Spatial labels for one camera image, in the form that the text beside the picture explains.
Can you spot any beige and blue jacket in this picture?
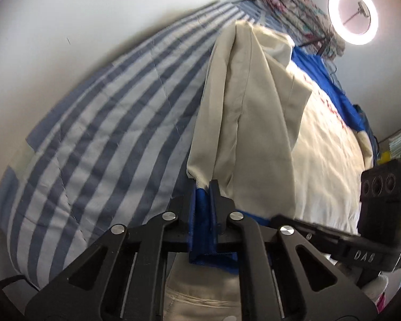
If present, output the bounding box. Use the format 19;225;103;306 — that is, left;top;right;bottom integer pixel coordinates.
162;20;375;321

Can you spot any right gloved hand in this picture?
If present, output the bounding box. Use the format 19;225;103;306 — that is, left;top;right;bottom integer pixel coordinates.
356;268;388;304

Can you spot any blue striped quilt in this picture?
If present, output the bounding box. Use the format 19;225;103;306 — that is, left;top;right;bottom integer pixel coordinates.
0;2;259;288

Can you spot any black tripod stand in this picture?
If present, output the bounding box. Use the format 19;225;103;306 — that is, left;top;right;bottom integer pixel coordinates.
296;25;338;60

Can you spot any floral folded blanket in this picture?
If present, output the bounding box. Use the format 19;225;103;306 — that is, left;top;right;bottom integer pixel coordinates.
262;0;345;57

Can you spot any black wire shelf rack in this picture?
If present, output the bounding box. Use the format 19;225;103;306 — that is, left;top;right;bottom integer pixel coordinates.
377;129;401;165

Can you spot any ring light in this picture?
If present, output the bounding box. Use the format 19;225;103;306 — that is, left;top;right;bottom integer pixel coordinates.
327;0;379;46

